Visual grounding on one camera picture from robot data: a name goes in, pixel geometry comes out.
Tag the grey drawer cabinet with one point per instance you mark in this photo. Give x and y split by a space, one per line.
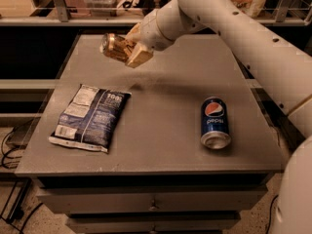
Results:
157 142

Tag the upper grey drawer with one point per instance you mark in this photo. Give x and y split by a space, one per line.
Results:
77 201

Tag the lower grey drawer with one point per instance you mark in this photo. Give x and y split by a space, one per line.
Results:
156 223

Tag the grey metal railing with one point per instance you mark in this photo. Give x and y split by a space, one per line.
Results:
76 13

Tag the blue chip bag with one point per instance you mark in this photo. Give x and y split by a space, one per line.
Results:
89 120

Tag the grey drawer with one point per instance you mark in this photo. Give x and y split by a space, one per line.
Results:
77 201
156 223

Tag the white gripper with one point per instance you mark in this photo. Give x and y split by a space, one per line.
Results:
149 34

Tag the orange soda can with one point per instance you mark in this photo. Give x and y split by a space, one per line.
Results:
116 47

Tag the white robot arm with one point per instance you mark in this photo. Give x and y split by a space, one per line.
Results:
283 71

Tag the blue Pepsi can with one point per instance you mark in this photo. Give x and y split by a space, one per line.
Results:
214 124

